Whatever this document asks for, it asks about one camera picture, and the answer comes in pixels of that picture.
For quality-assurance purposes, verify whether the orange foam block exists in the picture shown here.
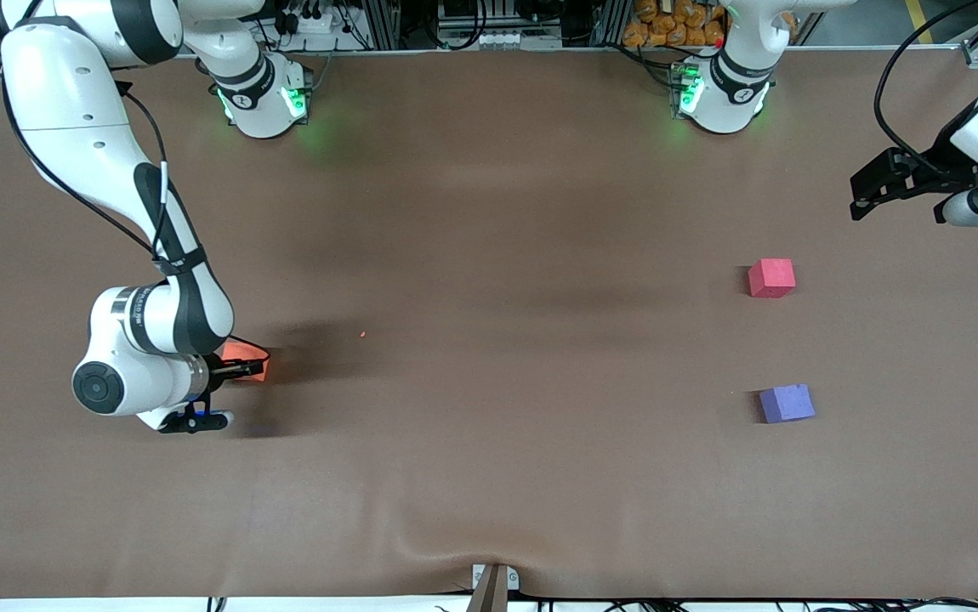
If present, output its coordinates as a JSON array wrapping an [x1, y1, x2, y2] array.
[[224, 340, 272, 383]]

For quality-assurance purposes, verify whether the red foam block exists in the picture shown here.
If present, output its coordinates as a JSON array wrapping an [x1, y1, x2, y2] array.
[[748, 258, 796, 299]]

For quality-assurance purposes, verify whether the yellow floor tape strip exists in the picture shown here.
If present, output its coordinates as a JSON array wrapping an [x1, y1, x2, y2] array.
[[904, 0, 937, 45]]

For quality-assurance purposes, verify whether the purple foam block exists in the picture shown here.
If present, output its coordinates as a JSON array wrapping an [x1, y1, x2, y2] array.
[[759, 384, 816, 424]]

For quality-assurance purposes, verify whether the brown table cover mat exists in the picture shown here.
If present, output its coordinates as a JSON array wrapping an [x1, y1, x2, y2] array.
[[0, 47, 978, 601]]

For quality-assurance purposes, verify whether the pile of orange bags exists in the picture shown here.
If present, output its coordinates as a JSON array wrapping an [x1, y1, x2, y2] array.
[[623, 0, 726, 48]]

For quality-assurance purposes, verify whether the metal table edge clamp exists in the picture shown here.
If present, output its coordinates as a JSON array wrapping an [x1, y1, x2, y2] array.
[[467, 563, 520, 612]]

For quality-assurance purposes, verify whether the white terminal block row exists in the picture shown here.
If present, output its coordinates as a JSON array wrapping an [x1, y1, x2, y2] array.
[[446, 29, 563, 51]]

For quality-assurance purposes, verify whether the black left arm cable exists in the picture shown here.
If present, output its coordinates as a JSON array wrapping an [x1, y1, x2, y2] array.
[[875, 0, 978, 175]]

